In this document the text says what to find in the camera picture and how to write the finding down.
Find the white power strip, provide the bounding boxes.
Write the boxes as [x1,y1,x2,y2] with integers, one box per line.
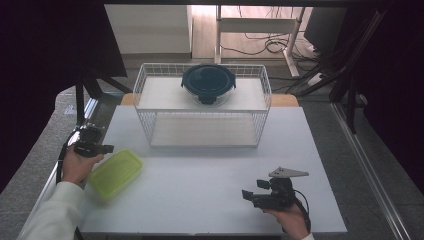
[305,72,324,87]

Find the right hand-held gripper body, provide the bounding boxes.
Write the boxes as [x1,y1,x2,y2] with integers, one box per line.
[253,166,310,211]

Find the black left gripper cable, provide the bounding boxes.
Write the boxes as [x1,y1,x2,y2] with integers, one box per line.
[55,130,80,185]

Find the black metal stand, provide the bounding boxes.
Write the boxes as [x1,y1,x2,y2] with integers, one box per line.
[285,9,388,135]
[74,73,133,130]

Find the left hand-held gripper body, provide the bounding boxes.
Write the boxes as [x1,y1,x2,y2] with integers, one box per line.
[67,122,105,158]

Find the black floor cables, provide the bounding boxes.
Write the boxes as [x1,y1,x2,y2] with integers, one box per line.
[220,5,322,62]

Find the round glass container dark lid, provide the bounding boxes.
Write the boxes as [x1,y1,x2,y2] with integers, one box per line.
[180,63,237,108]

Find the person's left hand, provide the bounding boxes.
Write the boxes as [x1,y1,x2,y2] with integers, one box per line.
[61,146,105,187]

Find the aluminium rail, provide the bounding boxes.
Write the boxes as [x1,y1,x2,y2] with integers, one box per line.
[331,101,412,240]
[16,97,100,240]

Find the white wire rack shelf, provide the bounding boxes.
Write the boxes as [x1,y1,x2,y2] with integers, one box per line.
[132,62,273,149]

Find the person's right hand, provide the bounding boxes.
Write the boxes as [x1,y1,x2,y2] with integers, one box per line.
[264,203,311,240]

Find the black curtain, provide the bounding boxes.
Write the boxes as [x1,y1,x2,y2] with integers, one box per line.
[0,0,128,195]
[346,0,424,193]

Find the yellow-green plastic food container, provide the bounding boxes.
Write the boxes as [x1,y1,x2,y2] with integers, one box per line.
[86,148,145,202]

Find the white cabinet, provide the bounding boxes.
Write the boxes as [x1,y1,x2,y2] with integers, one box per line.
[103,4,194,55]

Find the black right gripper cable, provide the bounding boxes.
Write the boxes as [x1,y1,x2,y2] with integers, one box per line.
[292,188,312,233]

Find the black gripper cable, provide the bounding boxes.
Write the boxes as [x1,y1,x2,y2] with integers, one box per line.
[292,188,312,233]
[55,130,80,185]

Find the white desk frame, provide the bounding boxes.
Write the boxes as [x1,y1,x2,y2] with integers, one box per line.
[214,4,306,78]

